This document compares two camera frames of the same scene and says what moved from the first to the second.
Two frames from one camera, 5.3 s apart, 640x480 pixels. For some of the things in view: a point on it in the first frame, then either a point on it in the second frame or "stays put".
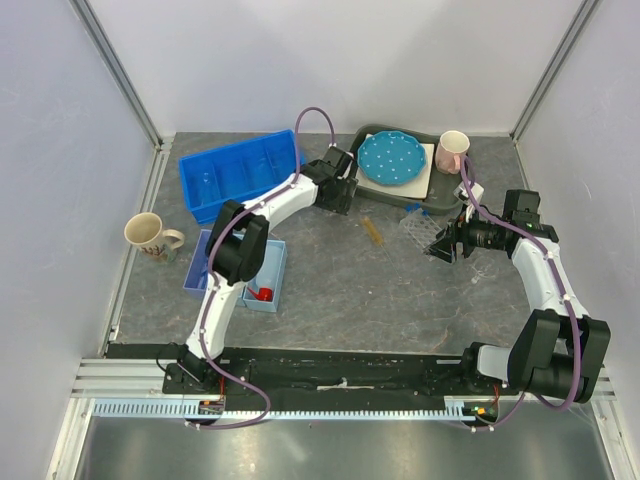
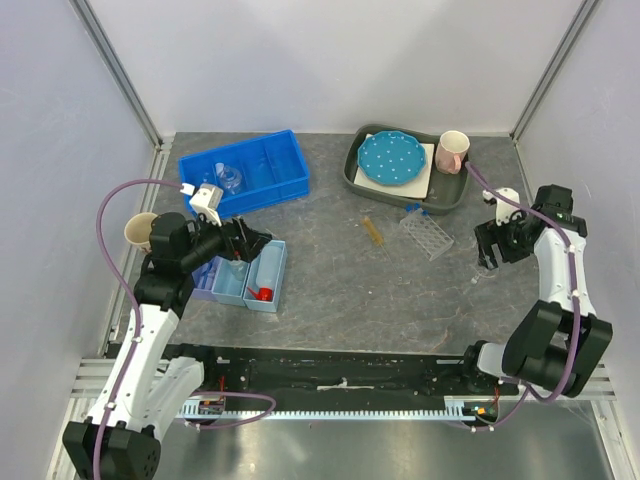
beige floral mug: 145,230 stays put
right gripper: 444,248 to 491,233
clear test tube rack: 421,229 stays put
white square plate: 416,188 stays put
